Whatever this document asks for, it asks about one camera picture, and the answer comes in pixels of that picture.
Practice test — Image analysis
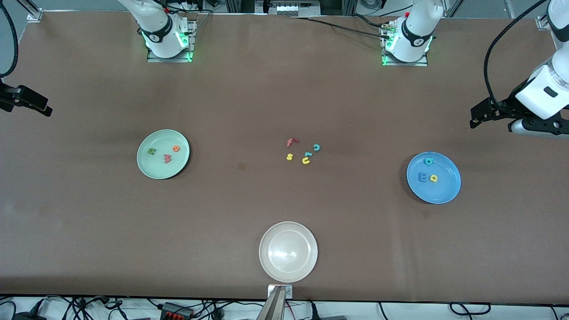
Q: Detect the blue plate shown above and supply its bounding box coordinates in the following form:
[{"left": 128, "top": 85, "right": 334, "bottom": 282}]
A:
[{"left": 406, "top": 152, "right": 462, "bottom": 204}]

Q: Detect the green plate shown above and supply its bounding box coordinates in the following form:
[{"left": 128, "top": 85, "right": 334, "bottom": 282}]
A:
[{"left": 137, "top": 129, "right": 191, "bottom": 180}]

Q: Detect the grey control box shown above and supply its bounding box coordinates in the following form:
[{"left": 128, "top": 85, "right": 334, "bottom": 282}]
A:
[{"left": 256, "top": 0, "right": 321, "bottom": 17}]

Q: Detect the white plate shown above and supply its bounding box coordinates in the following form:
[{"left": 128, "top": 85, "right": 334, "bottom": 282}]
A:
[{"left": 259, "top": 221, "right": 319, "bottom": 283}]

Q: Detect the black orange power strip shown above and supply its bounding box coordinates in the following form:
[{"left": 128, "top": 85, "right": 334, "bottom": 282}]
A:
[{"left": 160, "top": 301, "right": 195, "bottom": 320}]

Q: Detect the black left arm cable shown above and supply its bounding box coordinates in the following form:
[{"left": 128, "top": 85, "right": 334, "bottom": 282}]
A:
[{"left": 483, "top": 0, "right": 547, "bottom": 105}]

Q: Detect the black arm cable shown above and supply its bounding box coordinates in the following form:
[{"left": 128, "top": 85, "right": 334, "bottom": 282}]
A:
[
  {"left": 0, "top": 0, "right": 19, "bottom": 78},
  {"left": 483, "top": 0, "right": 547, "bottom": 105}
]

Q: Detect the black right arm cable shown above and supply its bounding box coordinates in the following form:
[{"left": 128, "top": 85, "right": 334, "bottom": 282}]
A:
[{"left": 0, "top": 0, "right": 19, "bottom": 78}]

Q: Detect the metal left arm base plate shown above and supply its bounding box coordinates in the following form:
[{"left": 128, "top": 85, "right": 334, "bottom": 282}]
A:
[{"left": 381, "top": 22, "right": 429, "bottom": 67}]

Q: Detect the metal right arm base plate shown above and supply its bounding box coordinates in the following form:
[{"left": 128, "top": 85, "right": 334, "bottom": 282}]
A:
[{"left": 147, "top": 20, "right": 197, "bottom": 63}]

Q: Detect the black cable on table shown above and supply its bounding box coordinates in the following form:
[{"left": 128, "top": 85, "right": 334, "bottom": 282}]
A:
[{"left": 289, "top": 16, "right": 393, "bottom": 39}]

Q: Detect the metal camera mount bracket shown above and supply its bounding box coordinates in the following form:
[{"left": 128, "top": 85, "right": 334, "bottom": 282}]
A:
[{"left": 268, "top": 284, "right": 293, "bottom": 299}]

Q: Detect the metal camera post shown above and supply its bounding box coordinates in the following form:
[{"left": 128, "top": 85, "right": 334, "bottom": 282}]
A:
[{"left": 256, "top": 287, "right": 287, "bottom": 320}]

